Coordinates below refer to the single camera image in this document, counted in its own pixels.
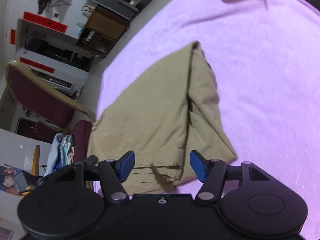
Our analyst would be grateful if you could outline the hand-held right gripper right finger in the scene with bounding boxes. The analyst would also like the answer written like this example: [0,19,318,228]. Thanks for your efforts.
[189,150,270,203]

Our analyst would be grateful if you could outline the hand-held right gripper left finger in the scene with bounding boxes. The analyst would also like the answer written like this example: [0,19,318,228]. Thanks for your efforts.
[55,150,136,203]

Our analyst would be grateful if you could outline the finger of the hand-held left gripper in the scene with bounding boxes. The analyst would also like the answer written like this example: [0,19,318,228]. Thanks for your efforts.
[83,155,99,167]

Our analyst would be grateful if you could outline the khaki shorts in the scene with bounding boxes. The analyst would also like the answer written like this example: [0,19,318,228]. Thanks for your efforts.
[86,41,238,195]

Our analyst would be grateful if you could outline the stack of folded clothes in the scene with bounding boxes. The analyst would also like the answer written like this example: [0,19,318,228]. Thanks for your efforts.
[44,132,77,178]

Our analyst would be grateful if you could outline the purple towel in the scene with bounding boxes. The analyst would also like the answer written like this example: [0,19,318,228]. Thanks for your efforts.
[92,0,320,240]

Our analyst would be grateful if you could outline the wooden cabinet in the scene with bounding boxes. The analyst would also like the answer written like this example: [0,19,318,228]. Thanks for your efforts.
[76,5,130,58]

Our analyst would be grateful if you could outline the long red banner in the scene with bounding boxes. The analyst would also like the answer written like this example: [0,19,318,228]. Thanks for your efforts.
[22,11,68,33]

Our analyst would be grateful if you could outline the tall grey speaker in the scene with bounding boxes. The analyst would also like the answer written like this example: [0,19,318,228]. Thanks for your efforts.
[81,0,139,20]

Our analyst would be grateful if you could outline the wall poster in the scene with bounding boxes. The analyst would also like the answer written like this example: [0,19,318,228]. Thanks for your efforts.
[0,164,33,197]

